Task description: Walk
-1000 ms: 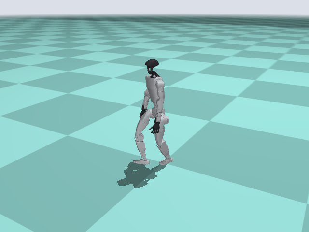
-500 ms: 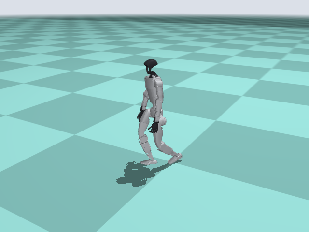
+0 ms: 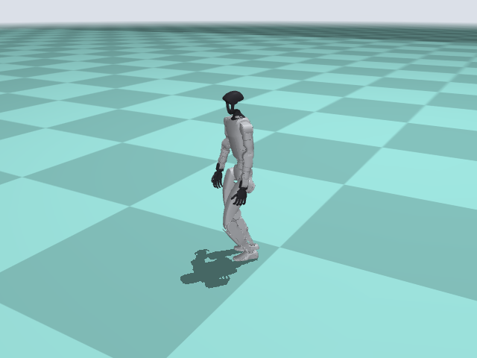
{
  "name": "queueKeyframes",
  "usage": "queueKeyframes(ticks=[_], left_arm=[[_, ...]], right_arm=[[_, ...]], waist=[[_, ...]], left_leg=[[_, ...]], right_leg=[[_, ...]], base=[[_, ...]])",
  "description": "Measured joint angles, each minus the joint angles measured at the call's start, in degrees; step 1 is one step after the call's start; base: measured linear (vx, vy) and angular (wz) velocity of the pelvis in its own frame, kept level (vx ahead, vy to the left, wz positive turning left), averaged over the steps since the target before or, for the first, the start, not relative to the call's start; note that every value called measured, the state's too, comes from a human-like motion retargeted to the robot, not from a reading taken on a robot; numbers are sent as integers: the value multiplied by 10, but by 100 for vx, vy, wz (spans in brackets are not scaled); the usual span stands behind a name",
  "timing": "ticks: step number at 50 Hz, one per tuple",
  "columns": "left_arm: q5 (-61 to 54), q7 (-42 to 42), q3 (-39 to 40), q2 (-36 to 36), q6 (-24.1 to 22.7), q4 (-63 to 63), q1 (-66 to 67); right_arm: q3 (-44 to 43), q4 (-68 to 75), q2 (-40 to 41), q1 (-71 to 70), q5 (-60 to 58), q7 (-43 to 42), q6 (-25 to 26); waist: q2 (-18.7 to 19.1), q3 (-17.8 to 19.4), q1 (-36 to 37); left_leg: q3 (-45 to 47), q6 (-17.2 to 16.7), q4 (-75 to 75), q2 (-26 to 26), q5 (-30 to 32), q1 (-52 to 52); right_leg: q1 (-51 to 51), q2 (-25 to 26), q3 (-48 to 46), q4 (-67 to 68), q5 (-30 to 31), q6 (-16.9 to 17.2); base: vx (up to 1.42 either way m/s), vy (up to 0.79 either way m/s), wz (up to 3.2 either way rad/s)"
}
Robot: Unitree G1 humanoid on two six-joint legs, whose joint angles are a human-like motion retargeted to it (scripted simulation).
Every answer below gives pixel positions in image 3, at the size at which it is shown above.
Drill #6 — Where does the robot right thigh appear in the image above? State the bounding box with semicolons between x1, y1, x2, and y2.
223;167;241;220

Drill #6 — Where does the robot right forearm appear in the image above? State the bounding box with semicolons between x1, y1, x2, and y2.
218;144;230;169

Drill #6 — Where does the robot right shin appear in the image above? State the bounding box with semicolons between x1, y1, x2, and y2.
236;216;254;246

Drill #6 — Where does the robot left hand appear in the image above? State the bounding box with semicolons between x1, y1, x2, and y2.
231;180;247;206

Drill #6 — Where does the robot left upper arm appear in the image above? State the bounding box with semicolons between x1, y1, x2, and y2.
240;122;254;159

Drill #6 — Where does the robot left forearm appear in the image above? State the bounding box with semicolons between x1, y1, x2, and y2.
241;153;253;188

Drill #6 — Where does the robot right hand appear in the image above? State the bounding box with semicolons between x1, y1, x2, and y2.
211;163;223;189

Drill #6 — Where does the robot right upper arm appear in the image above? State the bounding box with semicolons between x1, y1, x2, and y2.
222;116;231;149

